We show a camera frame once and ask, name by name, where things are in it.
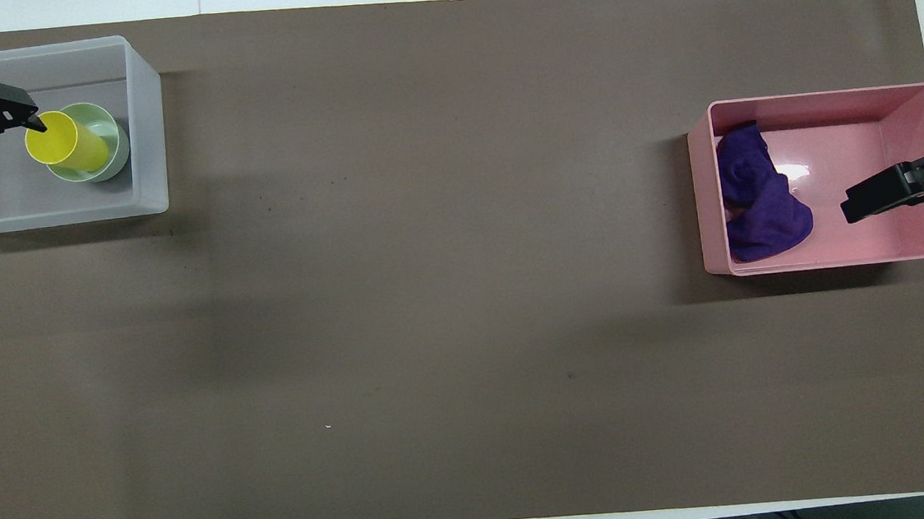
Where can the purple cloth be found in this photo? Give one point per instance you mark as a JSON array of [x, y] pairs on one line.
[[763, 203]]

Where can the yellow plastic cup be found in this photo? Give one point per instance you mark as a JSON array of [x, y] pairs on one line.
[[57, 139]]

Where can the pink plastic box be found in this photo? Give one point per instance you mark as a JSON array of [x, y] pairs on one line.
[[840, 246]]

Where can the translucent white plastic box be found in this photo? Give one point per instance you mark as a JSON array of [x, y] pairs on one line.
[[144, 144]]

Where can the green plastic cup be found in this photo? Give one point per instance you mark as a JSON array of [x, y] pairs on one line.
[[116, 138]]

